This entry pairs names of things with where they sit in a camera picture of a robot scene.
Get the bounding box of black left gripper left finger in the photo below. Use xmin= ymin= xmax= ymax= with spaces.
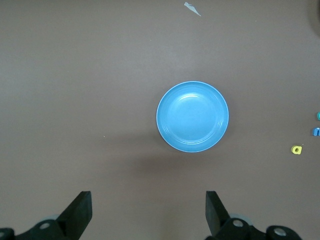
xmin=0 ymin=190 xmax=93 ymax=240

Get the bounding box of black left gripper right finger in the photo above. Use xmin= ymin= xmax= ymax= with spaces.
xmin=205 ymin=190 xmax=304 ymax=240

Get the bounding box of blue plate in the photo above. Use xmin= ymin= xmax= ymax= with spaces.
xmin=156 ymin=80 xmax=230 ymax=153

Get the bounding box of brown table cover sheet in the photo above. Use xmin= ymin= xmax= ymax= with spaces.
xmin=0 ymin=0 xmax=320 ymax=240

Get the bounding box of small grey paper scrap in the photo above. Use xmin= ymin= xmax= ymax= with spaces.
xmin=184 ymin=1 xmax=202 ymax=17

